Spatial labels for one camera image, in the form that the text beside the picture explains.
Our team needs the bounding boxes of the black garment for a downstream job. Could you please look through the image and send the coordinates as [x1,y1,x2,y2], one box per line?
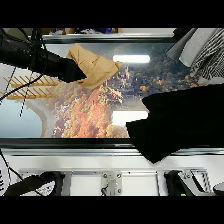
[125,83,224,165]

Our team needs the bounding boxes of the tan garment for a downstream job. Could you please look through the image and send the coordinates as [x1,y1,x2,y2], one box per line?
[66,43,124,90]

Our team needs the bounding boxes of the grey garment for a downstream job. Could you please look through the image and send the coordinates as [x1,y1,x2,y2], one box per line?
[165,27,218,68]

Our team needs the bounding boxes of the striped garment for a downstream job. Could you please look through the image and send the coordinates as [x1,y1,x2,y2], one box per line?
[189,27,224,82]

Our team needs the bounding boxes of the silver frame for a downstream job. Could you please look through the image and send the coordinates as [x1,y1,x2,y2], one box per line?
[0,33,224,197]

